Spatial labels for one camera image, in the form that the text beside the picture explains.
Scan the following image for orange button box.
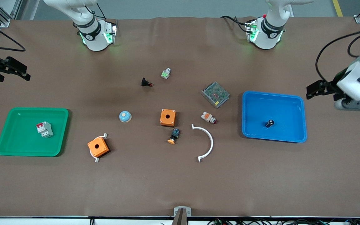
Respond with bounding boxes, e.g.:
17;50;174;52
87;137;110;158
160;109;177;127

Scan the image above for black base cable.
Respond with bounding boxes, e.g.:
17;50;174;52
220;15;250;33

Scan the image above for grey camera post bracket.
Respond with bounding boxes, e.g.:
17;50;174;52
171;207;192;225

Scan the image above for white red circuit breaker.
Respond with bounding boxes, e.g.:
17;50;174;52
36;121;54;138

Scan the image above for blue plastic tray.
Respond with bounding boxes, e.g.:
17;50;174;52
242;91;308;143

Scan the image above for metal mesh power supply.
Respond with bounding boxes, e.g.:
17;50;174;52
201;82;230;109

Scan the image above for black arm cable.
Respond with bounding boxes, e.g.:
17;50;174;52
347;33;360;58
0;16;26;53
315;30;360;82

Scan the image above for table cover mat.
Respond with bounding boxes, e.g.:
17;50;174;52
0;17;360;218

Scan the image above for white curved plastic bracket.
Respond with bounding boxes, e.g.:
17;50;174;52
191;124;214;163

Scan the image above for green plastic tray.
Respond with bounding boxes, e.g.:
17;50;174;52
0;107;69;157

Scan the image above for light blue dome button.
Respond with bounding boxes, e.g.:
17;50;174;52
119;111;133;123

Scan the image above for orange white red button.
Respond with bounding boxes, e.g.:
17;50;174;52
201;112;218;125

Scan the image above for black orange push button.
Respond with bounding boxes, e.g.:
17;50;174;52
167;128;181;145

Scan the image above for orange box with bracket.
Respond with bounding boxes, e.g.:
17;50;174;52
89;133;108;163

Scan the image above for black cable bundle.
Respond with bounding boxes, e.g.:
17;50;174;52
207;217;360;225

